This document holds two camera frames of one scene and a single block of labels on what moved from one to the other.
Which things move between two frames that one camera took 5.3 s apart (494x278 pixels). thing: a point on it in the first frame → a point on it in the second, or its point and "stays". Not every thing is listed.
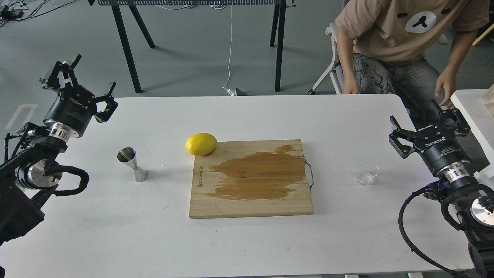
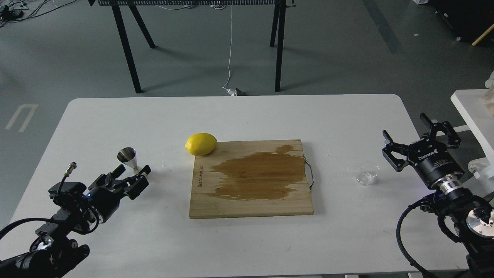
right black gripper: x=436 y=143 → x=432 y=158
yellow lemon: x=200 y=144 stays
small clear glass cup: x=367 y=170 stays
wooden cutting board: x=250 y=178 stays
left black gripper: x=74 y=108 → x=105 y=196
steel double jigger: x=127 y=156 stays
